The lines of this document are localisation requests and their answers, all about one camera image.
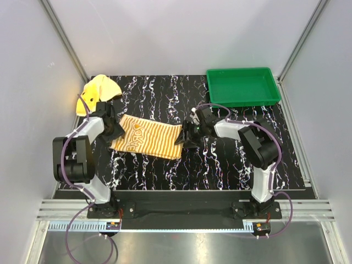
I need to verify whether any connector box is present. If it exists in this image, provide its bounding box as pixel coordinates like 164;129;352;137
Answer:
252;222;271;239
106;222;121;232

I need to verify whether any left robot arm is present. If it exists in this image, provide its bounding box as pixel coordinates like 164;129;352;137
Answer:
53;102;125;218

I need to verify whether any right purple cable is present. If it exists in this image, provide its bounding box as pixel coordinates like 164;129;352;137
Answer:
196;103;294;239

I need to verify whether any green plastic tray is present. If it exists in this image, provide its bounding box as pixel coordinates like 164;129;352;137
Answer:
207;67;281;108

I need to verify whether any aluminium frame rail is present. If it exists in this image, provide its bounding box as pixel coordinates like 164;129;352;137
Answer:
36;200;334;233

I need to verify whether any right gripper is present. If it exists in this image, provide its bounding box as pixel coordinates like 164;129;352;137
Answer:
174;120;206;150

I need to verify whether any orange striped towel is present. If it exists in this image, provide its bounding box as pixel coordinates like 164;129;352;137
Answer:
111;114;183;160

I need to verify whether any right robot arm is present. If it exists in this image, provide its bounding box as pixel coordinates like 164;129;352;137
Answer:
174;103;282;219

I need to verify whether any left connector box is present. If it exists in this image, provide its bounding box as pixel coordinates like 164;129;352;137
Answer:
106;222;121;232

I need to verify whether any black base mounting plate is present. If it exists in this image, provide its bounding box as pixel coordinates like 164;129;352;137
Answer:
87;190;282;232

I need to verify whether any yellow chick towel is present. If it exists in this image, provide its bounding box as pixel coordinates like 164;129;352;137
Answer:
76;74;122;117

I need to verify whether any right connector box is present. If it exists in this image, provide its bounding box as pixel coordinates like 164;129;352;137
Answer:
252;222;271;239

